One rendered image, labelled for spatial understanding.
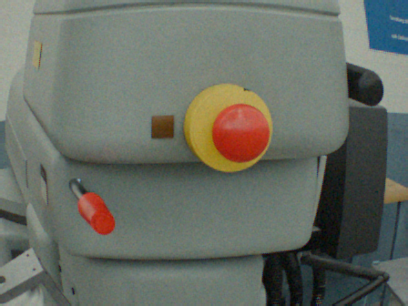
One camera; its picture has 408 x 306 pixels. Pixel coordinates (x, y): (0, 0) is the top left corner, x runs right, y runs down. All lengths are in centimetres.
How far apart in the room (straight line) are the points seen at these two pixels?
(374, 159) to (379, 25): 448
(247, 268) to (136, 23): 30
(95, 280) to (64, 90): 23
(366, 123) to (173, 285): 45
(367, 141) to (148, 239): 49
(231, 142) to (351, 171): 57
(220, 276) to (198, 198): 10
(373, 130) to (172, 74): 57
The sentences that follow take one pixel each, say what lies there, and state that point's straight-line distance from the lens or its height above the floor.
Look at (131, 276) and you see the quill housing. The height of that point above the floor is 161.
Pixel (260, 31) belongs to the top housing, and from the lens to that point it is 82.
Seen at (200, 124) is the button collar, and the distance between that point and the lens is 79.
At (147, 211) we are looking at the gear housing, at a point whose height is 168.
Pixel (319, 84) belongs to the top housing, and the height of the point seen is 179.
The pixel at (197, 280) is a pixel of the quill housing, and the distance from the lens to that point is 98.
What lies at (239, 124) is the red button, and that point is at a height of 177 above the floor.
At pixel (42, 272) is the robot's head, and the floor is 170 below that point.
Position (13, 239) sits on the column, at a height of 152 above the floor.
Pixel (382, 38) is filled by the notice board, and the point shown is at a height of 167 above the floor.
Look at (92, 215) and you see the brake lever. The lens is 76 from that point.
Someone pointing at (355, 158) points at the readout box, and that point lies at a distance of 133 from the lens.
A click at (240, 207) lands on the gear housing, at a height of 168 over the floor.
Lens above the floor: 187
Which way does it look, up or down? 9 degrees down
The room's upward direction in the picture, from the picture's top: 1 degrees clockwise
